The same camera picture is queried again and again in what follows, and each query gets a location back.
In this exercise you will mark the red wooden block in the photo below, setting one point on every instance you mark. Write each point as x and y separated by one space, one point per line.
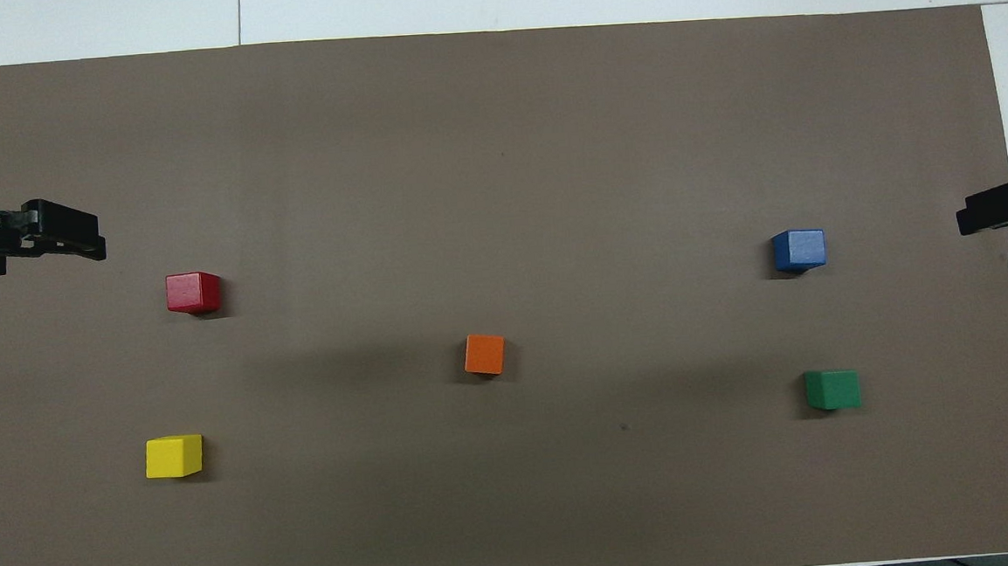
192 292

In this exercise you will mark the blue wooden block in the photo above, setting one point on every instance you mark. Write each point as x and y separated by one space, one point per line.
799 249

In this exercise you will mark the green wooden block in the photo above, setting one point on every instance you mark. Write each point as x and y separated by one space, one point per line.
833 390

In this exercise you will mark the yellow wooden block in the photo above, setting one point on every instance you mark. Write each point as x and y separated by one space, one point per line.
173 456

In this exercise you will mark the orange wooden block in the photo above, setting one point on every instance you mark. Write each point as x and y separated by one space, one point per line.
484 354

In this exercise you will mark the brown table mat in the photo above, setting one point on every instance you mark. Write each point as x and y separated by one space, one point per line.
498 187

